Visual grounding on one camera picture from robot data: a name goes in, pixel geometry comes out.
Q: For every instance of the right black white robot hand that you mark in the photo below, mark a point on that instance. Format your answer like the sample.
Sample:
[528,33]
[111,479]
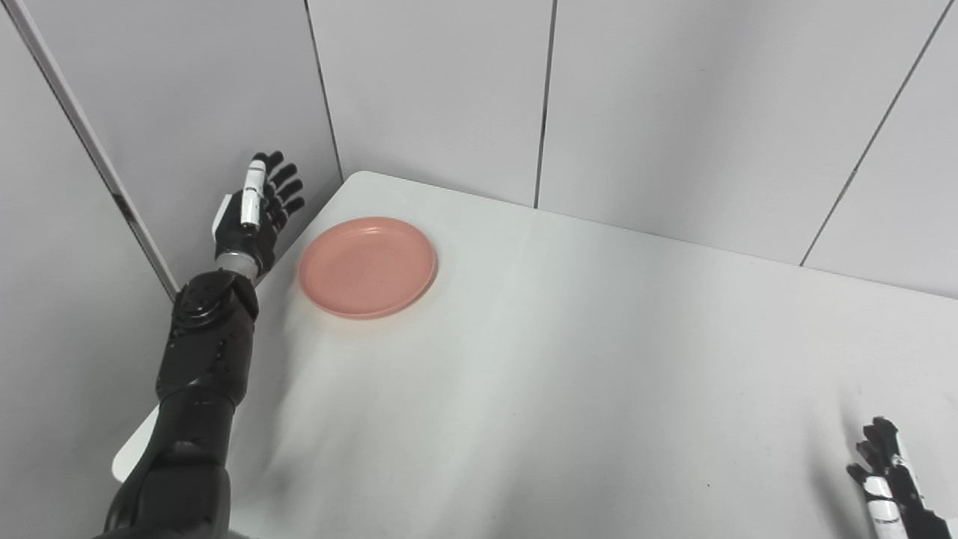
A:
[902,505]

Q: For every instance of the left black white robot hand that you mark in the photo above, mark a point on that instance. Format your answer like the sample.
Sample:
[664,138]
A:
[247,236]

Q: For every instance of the pink round plate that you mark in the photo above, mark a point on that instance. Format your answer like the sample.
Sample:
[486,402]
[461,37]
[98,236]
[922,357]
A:
[367,267]

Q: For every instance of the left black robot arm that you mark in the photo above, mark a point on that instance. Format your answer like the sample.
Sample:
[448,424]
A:
[198,359]

